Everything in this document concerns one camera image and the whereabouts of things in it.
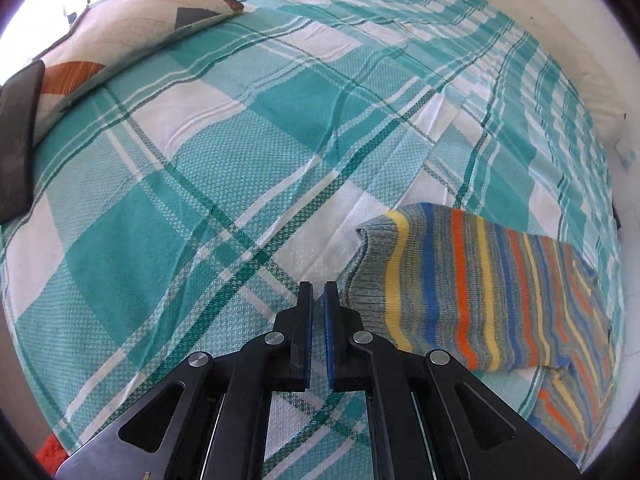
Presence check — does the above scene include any teal plaid bedsheet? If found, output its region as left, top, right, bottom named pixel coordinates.
left=0, top=0, right=624, bottom=480

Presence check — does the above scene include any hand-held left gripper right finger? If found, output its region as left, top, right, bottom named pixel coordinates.
left=322, top=280, right=584, bottom=480

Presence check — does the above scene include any orange cloth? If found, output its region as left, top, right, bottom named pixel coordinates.
left=40, top=435, right=70, bottom=473

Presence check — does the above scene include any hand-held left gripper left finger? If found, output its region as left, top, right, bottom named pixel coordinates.
left=55, top=282, right=314, bottom=480

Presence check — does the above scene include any striped knit sweater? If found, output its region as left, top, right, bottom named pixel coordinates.
left=340, top=202, right=619, bottom=466

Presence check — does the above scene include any patterned cream pillow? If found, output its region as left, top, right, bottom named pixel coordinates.
left=30, top=0, right=246, bottom=131

